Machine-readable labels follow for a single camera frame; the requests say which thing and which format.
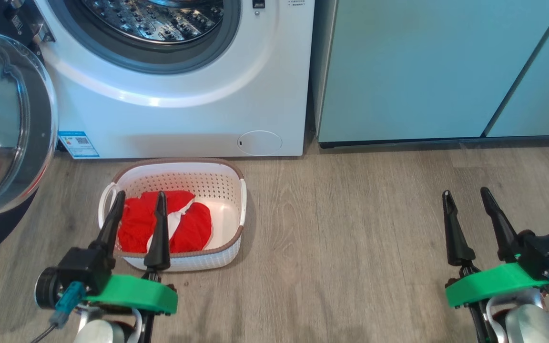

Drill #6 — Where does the white front-load washing machine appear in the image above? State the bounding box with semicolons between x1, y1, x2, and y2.
34;0;315;159

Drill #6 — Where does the light blue cabinet right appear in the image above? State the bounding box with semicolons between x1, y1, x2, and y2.
317;0;549;143

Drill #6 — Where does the pale grey cabinet side panel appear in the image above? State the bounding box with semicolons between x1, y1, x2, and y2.
311;0;338;142

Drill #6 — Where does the blue energy label sticker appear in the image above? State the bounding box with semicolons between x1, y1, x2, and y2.
58;131;100;159

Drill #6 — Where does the round white filter cover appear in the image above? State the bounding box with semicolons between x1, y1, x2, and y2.
237;130;283;156

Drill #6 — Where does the stainless steel washing machine drum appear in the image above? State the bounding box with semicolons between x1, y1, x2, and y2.
81;0;225;46

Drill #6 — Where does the silver washer door hinge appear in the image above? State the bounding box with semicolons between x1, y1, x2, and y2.
7;0;56;44

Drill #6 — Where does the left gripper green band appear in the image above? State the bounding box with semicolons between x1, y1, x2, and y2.
85;191;179;343

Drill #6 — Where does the white perforated basket brown rim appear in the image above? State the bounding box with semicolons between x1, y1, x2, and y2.
97;158;247;272

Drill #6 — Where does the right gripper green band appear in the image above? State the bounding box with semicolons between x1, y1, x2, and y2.
442;187;549;343

